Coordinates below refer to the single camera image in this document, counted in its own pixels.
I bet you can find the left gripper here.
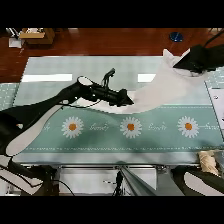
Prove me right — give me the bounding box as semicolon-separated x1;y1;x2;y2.
88;83;135;108

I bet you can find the white T-shirt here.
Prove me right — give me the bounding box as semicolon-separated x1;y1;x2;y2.
99;48;210;115

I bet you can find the blue round object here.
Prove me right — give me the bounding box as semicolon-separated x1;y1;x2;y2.
168;31;185;43

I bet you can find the cardboard box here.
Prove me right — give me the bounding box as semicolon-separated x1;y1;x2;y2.
18;27;56;46

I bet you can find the beige garment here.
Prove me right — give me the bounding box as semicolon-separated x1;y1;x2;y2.
197;149;223;177

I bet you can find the silver frame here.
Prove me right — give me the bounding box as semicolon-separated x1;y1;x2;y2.
0;161;224;197

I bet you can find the black cable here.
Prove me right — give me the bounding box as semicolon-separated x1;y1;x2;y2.
53;178;75;197

